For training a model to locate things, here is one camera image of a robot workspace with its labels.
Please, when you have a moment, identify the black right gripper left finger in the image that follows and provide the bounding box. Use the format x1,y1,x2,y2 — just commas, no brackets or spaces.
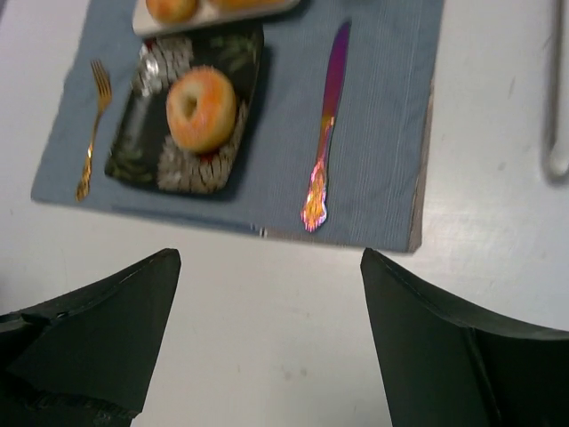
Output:
1,249,181,426

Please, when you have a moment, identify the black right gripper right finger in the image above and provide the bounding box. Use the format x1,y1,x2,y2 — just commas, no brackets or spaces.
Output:
360,249,568,426

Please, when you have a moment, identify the orange ring donut bread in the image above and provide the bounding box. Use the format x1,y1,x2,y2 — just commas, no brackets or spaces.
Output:
165,66,237,154

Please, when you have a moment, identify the front small bread roll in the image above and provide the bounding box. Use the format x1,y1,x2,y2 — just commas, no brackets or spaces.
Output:
146,0,198,24

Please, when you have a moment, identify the purple gold knife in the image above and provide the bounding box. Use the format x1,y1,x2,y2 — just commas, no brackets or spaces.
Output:
301,19,352,232

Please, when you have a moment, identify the black floral square plate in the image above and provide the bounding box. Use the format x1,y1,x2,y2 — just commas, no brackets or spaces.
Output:
105,23,265,195

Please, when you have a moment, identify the blue cloth placemat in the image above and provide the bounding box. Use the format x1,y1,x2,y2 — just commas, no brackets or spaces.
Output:
31,1,444,253

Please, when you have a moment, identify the gold fork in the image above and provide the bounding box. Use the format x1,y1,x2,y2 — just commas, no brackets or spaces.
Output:
75,60,112,202

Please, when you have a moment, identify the white rectangular serving tray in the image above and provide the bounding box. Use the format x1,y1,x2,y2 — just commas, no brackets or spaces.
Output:
132,0,301,37

